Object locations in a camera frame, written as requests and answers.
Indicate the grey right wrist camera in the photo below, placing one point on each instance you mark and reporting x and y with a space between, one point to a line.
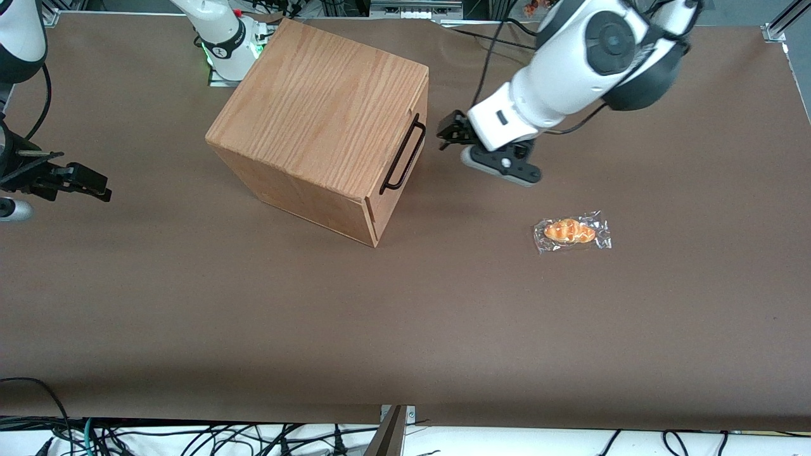
12 210

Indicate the bread roll in clear wrapper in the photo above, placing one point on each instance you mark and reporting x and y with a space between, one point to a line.
569 232

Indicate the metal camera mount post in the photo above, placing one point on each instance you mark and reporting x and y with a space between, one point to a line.
389 440

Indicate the orange snack pack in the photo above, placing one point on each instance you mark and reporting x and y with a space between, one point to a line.
532 7

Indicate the aluminium corner bracket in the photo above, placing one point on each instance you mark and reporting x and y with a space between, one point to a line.
51 18

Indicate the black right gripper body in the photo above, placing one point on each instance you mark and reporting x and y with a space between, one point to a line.
26 175

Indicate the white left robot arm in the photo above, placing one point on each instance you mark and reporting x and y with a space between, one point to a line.
570 69

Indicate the wooden drawer cabinet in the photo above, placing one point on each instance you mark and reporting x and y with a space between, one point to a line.
317 107

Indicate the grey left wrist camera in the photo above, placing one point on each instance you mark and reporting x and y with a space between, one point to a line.
507 166

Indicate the grey electronics box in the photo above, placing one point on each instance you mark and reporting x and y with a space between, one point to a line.
412 9

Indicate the aluminium frame profile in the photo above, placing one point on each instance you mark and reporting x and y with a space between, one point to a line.
789 16

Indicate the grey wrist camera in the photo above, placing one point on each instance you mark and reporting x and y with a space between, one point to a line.
12 210
507 166

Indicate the brown table cover sheet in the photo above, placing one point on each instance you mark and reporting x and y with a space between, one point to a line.
443 329

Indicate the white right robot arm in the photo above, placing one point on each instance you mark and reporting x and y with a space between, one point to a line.
222 31

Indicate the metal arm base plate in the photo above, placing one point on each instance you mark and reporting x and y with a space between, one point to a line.
218 79

